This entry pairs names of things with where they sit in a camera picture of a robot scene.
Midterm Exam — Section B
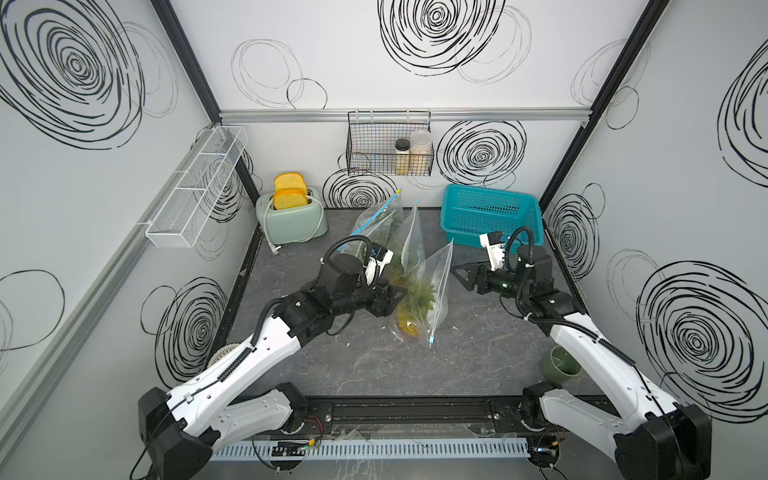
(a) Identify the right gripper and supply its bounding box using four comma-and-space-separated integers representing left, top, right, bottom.
449, 259, 529, 302

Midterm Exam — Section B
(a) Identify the yellow pineapple green crown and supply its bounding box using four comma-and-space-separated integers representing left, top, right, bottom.
396, 279, 436, 337

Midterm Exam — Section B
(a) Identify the clear zip-top bag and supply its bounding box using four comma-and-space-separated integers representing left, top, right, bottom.
391, 241, 454, 349
386, 202, 426, 283

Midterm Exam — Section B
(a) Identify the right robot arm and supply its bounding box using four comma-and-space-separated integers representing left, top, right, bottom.
451, 227, 712, 479

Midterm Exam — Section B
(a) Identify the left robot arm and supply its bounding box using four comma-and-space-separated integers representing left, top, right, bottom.
138, 235, 407, 479

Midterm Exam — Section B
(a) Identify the rear blue-zip clear bag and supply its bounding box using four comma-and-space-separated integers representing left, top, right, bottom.
351, 190, 405, 246

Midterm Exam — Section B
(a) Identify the teal plastic basket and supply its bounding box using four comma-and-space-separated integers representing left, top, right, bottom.
440, 184, 545, 248

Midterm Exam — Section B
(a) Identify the mint green toaster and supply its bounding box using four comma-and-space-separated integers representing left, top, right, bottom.
255, 187, 328, 246

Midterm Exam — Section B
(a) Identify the green ceramic cup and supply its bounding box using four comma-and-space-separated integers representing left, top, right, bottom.
539, 345, 583, 387

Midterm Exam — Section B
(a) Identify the dark-lid spice jar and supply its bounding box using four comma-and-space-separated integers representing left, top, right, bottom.
395, 138, 410, 176

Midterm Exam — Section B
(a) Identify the white-lid spice jar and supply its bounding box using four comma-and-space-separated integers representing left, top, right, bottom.
408, 129, 433, 176

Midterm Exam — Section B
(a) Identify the front yellow toast slice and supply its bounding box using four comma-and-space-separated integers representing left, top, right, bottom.
272, 188, 309, 210

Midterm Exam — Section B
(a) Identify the yellow toast slice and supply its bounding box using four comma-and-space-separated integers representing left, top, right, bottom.
274, 172, 308, 195
272, 188, 309, 210

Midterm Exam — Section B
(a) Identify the rear yellow toast slice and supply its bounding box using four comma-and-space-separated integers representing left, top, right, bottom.
274, 172, 308, 195

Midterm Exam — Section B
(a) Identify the white woven ball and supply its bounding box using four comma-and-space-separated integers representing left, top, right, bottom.
207, 343, 239, 368

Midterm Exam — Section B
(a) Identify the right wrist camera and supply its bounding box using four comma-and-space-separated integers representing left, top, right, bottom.
479, 231, 506, 271

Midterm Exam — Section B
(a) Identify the white toaster cable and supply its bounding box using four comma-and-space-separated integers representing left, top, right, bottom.
261, 193, 325, 256

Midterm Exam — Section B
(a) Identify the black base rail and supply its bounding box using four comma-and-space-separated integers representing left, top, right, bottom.
295, 395, 552, 433

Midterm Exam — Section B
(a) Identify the black wire wall basket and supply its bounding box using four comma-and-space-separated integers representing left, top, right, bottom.
345, 110, 435, 177

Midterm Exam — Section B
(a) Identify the grey slotted cable duct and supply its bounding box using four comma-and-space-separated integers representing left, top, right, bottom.
212, 438, 530, 462

